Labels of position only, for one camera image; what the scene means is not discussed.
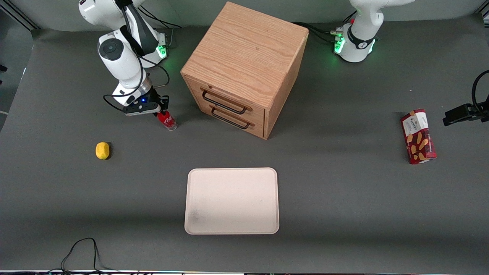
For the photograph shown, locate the wooden drawer cabinet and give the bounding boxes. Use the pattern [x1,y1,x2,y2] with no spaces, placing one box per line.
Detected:
[180,2,309,140]

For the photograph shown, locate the black right base cables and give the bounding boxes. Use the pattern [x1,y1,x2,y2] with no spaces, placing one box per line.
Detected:
[139,6,182,48]

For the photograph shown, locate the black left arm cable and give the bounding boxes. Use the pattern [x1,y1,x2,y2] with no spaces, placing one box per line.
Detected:
[471,70,489,113]

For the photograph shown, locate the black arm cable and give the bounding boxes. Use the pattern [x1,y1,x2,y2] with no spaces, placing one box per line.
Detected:
[471,70,489,113]
[102,0,171,112]

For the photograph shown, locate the black base cables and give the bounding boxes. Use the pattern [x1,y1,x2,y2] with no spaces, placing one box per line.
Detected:
[292,21,344,43]
[139,6,182,48]

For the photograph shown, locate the black left base cables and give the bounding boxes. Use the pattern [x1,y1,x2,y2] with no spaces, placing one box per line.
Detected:
[292,21,344,43]

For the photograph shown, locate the yellow lemon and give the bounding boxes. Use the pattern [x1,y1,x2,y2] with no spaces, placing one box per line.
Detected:
[95,142,110,160]

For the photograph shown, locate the beige plastic tray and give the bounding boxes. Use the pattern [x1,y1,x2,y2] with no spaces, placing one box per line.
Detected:
[184,167,280,235]

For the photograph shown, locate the dark grey table cover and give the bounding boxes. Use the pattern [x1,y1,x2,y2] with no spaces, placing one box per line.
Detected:
[0,15,489,272]

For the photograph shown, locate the red coke bottle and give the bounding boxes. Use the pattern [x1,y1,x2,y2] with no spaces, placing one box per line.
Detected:
[157,110,178,131]

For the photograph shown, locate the wooden drawer front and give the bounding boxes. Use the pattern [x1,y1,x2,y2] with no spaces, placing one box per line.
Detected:
[186,78,266,124]
[194,99,265,138]

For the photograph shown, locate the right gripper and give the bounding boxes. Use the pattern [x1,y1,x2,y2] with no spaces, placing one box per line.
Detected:
[113,84,170,116]

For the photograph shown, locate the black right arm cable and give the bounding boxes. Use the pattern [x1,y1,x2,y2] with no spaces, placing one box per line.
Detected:
[102,0,171,112]

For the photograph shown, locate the black metal drawer handle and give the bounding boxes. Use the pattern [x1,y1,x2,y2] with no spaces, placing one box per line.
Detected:
[200,87,253,115]
[209,104,256,129]

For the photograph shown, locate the red shortbread cookie box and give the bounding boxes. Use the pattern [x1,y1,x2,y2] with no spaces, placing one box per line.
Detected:
[400,108,437,165]

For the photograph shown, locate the thin black looped cable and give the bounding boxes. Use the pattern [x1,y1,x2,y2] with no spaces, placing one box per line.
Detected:
[60,237,115,273]

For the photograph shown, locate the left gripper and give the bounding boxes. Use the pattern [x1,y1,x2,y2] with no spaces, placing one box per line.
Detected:
[443,102,489,127]

